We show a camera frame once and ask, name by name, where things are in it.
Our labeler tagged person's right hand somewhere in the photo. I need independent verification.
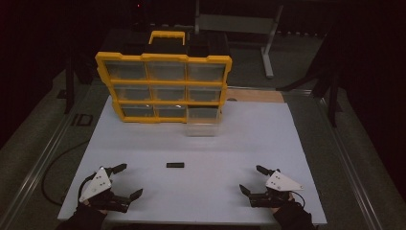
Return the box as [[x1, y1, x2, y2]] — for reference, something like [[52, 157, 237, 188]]
[[269, 191, 295, 213]]

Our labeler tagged person's left hand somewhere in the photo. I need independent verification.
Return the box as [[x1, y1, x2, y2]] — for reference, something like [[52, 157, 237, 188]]
[[83, 199, 109, 216]]

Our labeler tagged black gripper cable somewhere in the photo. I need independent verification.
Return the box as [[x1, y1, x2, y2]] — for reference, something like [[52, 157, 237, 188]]
[[288, 190, 306, 206], [77, 176, 97, 205]]

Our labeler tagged grey metal desk frame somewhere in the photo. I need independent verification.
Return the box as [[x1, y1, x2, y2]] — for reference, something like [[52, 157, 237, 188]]
[[193, 0, 284, 80]]

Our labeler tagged clear plastic drawer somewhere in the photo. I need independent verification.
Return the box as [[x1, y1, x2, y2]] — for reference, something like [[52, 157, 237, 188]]
[[185, 106, 223, 138]]

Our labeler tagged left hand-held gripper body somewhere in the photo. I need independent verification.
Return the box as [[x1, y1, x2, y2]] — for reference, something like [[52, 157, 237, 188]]
[[79, 166, 132, 214]]

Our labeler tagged aluminium rail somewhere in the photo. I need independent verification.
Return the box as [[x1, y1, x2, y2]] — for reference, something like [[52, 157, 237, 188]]
[[314, 95, 386, 230], [0, 85, 98, 230]]

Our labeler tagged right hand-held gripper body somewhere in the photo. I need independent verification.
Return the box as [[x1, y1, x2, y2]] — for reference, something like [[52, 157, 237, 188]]
[[248, 170, 305, 209]]

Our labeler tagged grid of clear organizer drawers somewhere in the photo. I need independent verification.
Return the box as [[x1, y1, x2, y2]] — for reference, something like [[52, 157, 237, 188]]
[[104, 60, 227, 119]]

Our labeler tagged wooden board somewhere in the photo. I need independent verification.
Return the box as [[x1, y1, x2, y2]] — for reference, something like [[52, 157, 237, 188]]
[[225, 88, 285, 104]]

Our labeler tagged black stand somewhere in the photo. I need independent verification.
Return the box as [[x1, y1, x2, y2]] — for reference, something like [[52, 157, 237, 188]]
[[276, 28, 344, 128], [62, 56, 77, 115]]

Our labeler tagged yellow black parts organizer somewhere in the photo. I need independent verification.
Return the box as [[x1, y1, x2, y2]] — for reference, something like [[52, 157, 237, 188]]
[[94, 28, 234, 125]]

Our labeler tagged black floor cable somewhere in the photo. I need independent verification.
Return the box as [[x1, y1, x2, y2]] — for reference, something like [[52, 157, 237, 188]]
[[40, 138, 92, 207]]

